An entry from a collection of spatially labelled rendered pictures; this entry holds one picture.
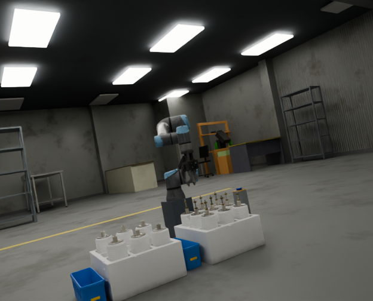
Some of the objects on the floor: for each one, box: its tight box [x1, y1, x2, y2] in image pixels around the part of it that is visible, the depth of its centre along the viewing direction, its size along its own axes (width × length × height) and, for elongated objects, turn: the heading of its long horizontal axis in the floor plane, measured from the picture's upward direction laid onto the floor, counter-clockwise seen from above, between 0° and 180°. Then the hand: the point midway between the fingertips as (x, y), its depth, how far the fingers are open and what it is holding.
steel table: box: [21, 170, 68, 213], centre depth 914 cm, size 79×209×108 cm, turn 134°
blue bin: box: [173, 238, 201, 271], centre depth 186 cm, size 30×11×12 cm, turn 131°
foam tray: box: [174, 214, 265, 265], centre depth 200 cm, size 39×39×18 cm
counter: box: [105, 161, 158, 194], centre depth 1046 cm, size 75×234×80 cm, turn 134°
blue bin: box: [70, 267, 106, 301], centre depth 155 cm, size 30×11×12 cm, turn 130°
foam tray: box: [89, 238, 187, 301], centre depth 173 cm, size 39×39×18 cm
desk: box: [227, 136, 286, 173], centre depth 939 cm, size 77×149×80 cm, turn 44°
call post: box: [233, 189, 251, 214], centre depth 222 cm, size 7×7×31 cm
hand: (190, 183), depth 196 cm, fingers open, 3 cm apart
